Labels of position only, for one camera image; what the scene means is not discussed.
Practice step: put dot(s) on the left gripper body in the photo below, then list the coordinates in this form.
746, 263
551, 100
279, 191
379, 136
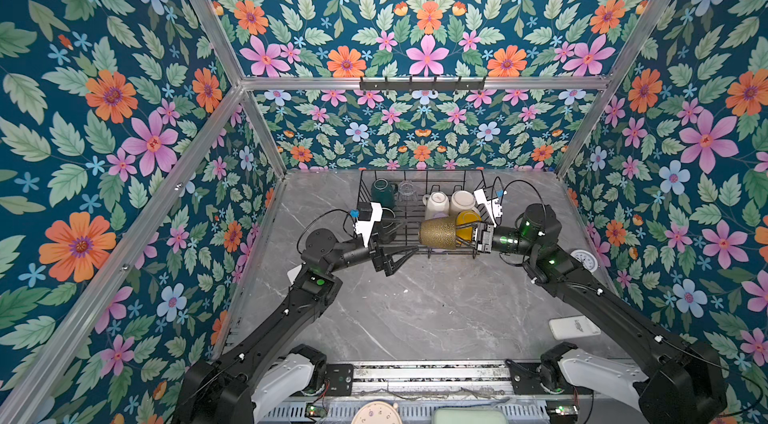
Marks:
376, 259

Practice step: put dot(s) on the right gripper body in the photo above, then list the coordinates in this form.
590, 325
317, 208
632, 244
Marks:
508, 241

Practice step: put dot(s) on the yellow plastic mug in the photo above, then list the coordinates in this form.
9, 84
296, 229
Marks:
467, 216

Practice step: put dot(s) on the black mug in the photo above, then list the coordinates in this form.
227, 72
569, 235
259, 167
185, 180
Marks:
387, 228

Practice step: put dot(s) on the white mug red interior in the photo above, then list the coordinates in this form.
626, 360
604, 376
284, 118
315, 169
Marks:
462, 201

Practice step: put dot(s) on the olive tinted glass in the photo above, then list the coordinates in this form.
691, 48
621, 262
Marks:
439, 233

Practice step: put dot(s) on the cream white octagonal mug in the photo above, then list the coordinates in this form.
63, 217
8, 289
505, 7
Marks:
437, 204

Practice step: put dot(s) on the green mug white interior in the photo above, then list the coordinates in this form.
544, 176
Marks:
384, 193

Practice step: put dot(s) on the clear glass cup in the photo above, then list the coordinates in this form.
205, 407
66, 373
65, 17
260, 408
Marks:
407, 193

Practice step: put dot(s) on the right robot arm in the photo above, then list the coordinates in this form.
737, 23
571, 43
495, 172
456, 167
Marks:
670, 380

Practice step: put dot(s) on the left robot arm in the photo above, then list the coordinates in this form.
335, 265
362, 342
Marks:
246, 383

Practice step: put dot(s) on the small white alarm clock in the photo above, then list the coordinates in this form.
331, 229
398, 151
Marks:
587, 259

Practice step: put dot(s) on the white box left side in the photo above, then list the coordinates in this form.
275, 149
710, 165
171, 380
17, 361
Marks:
293, 273

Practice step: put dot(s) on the white box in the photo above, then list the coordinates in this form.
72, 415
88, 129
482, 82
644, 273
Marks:
566, 328
293, 273

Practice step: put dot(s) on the white box right side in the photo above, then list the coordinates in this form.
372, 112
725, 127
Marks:
566, 328

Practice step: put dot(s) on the round beige plate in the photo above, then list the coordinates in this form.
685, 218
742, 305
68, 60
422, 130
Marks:
377, 412

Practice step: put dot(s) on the green sponge block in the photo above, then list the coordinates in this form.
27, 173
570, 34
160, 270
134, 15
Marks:
456, 415

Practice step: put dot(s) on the black wire dish rack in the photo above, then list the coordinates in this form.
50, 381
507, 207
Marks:
411, 216

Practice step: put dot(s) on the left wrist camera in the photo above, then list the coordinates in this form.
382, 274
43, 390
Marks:
365, 217

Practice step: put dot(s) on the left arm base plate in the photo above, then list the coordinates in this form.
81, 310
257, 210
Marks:
331, 380

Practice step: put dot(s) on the aluminium front rail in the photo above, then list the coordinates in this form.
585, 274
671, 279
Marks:
432, 373

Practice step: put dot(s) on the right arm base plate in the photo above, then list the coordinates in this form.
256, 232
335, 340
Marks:
535, 377

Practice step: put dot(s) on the black hook rail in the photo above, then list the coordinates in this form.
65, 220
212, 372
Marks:
440, 84

